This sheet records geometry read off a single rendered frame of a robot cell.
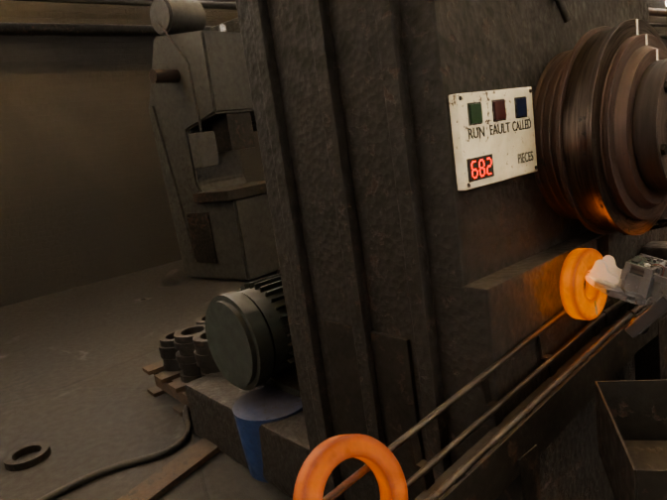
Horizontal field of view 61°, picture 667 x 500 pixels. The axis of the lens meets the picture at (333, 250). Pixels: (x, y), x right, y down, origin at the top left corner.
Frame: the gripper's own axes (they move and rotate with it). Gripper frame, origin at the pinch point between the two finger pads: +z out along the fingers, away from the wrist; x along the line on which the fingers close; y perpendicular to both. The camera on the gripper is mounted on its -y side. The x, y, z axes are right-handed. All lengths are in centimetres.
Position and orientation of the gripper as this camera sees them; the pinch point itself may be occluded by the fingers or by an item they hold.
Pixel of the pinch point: (585, 275)
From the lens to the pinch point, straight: 133.0
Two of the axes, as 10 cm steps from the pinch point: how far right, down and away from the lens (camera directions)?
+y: 0.2, -9.2, -3.8
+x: -7.5, 2.4, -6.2
